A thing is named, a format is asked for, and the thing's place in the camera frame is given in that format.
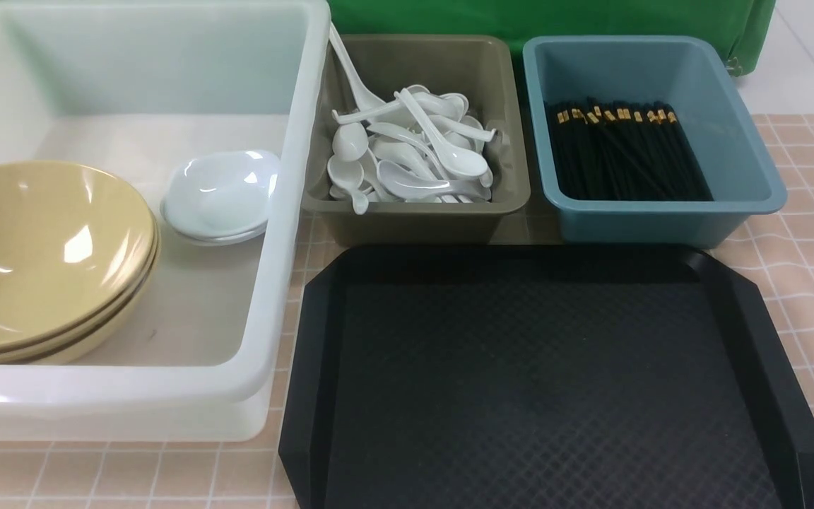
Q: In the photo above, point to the white ceramic soup spoon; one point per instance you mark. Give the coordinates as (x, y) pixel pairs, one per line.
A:
(461, 162)

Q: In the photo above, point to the white square sauce dish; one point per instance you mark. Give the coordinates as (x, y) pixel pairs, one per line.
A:
(222, 194)

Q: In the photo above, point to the tan noodle bowl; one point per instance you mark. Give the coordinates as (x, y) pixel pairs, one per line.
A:
(72, 238)

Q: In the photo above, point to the stacked tan bowl in tub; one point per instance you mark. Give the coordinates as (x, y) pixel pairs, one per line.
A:
(64, 347)

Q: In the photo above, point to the beige checked tablecloth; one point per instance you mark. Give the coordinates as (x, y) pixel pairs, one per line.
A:
(776, 252)

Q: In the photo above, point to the teal plastic chopstick bin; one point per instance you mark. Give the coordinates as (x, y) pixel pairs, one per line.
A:
(687, 74)

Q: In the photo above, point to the green cloth backdrop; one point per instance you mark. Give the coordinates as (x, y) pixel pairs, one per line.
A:
(737, 30)

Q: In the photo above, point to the bundle of black chopsticks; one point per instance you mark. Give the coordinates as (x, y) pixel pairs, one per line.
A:
(622, 151)

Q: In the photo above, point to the black plastic serving tray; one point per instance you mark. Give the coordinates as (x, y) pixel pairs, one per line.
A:
(542, 376)

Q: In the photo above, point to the olive plastic spoon bin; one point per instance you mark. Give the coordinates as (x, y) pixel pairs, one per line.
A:
(477, 66)

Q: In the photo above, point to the pile of white spoons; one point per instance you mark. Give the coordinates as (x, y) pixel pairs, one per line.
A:
(380, 152)

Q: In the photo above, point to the white dish in tub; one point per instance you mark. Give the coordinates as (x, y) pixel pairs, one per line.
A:
(219, 240)

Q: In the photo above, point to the large white plastic tub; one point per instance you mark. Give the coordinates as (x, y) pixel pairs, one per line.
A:
(138, 88)

